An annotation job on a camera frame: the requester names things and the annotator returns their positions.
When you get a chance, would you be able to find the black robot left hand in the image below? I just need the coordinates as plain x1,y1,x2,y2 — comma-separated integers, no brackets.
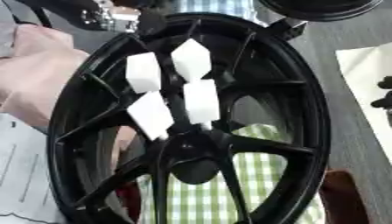
133,8,172,37

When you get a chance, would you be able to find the black spoked wheel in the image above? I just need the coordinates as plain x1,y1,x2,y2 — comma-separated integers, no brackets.
44,12,334,224

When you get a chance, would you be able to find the black round wheel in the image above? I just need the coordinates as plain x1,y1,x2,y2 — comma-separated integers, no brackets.
255,0,385,23

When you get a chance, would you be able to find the red object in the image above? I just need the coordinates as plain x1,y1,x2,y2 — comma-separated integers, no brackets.
115,180,143,223

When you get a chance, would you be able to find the white sheet with lines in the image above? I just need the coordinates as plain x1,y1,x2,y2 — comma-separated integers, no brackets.
0,113,71,224

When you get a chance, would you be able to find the white paper sheet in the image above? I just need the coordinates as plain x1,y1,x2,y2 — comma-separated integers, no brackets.
333,42,392,166

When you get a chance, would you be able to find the small black object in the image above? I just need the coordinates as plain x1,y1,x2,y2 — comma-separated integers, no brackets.
368,75,392,109

